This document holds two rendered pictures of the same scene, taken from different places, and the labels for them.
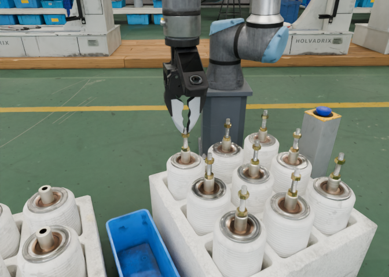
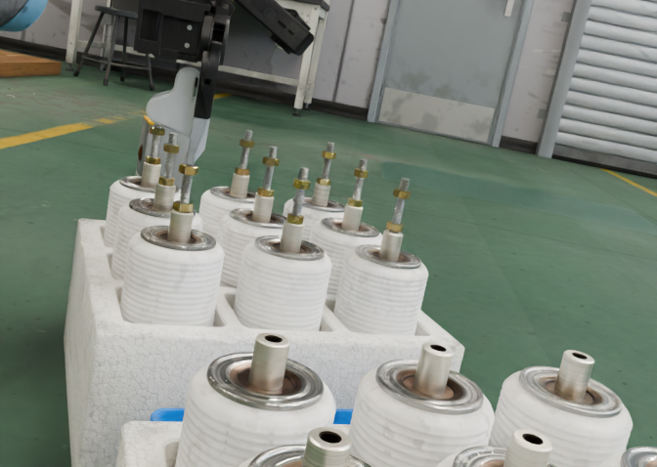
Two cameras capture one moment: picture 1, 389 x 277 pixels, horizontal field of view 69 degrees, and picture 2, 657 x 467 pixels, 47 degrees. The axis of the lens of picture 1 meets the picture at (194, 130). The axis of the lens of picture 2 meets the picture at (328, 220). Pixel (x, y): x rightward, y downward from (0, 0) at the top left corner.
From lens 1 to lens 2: 0.86 m
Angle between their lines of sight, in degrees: 81
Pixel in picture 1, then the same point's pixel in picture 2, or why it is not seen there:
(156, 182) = (137, 330)
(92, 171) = not seen: outside the picture
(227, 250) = (420, 283)
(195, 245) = (357, 338)
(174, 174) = (207, 266)
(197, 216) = (316, 300)
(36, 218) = (331, 405)
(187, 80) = (299, 21)
